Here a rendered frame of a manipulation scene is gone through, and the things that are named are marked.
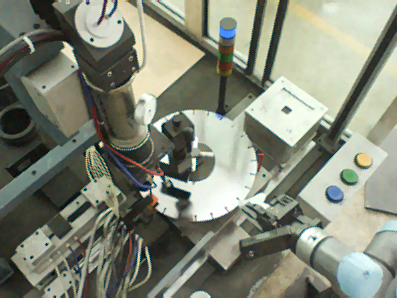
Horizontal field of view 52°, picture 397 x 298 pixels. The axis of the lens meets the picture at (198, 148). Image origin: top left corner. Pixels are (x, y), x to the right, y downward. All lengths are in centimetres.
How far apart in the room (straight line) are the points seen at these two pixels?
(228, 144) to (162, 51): 59
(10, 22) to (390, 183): 199
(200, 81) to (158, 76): 15
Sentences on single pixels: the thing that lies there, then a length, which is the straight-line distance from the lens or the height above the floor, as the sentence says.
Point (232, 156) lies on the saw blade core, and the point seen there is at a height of 95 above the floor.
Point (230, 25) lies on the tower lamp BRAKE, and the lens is 110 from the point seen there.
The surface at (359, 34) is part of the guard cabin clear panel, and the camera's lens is 113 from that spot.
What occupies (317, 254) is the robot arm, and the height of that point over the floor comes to 116.
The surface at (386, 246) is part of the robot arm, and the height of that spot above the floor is 111.
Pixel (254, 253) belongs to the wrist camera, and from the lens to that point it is 90.
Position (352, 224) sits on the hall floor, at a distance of 216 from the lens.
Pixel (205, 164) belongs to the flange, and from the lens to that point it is 108.
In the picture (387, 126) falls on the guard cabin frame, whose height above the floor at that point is 96.
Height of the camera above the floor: 193
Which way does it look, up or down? 62 degrees down
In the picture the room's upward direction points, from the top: straight up
